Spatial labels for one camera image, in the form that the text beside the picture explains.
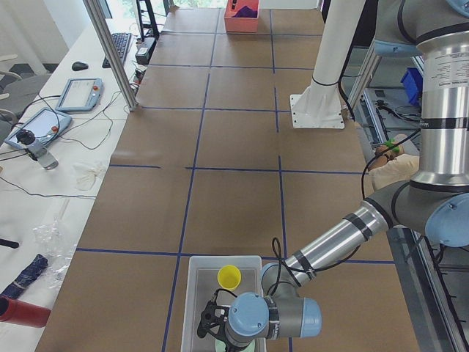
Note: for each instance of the pale green ceramic bowl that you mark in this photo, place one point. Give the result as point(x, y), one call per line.
point(221, 347)

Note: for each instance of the yellow plastic cup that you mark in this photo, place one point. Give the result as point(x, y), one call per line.
point(229, 277)

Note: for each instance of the seated person in beige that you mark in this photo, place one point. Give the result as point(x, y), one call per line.
point(392, 166)

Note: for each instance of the red metal bottle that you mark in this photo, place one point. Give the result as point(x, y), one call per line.
point(23, 314)

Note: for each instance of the blue teach pendant far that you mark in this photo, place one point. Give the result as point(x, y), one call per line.
point(80, 95)

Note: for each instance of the black box on desk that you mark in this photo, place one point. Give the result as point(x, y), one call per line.
point(145, 50)

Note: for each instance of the white camera stand base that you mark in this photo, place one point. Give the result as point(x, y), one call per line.
point(317, 107)

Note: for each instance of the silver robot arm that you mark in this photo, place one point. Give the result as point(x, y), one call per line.
point(434, 202)

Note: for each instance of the black computer mouse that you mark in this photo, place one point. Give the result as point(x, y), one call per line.
point(79, 66)

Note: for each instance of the folded dark blue umbrella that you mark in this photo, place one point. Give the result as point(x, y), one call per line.
point(26, 278)

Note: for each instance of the blue teach pendant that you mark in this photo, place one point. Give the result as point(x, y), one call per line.
point(80, 95)
point(47, 124)

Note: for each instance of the black keyboard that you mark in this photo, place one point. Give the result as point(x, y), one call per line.
point(122, 41)

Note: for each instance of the clear water bottle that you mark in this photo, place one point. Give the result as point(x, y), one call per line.
point(36, 149)

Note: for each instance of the blue teach pendant near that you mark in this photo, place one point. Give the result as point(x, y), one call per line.
point(47, 124)

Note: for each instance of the purple cloth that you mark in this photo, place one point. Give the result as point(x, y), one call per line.
point(246, 12)

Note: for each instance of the crumpled white tissue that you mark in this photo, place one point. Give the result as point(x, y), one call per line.
point(87, 174)

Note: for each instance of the translucent white plastic bin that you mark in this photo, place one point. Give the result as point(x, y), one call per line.
point(202, 283)

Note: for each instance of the white camera stand column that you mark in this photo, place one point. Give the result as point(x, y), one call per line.
point(347, 24)

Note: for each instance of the grey aluminium frame post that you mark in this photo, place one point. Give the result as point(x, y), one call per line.
point(99, 22)

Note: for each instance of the pink plastic bin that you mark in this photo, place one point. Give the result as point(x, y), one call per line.
point(240, 25)

